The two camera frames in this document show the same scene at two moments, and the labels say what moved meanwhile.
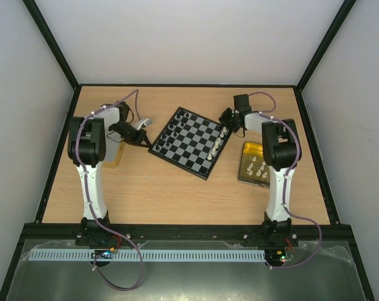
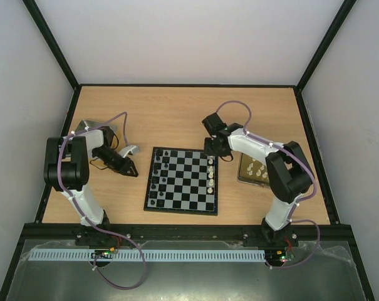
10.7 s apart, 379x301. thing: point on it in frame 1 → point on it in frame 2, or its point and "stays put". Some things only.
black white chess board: [192, 142] → [182, 180]
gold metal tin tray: [253, 168] stays put
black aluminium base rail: [70, 231] stays put
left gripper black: [140, 138] → [127, 166]
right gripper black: [226, 117] → [212, 150]
